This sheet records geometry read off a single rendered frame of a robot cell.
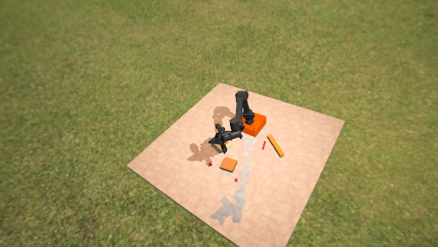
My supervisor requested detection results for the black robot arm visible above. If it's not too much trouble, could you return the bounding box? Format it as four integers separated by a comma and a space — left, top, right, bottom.
229, 90, 255, 139

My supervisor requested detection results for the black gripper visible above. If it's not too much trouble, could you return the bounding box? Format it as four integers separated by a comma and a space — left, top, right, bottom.
208, 123, 234, 153

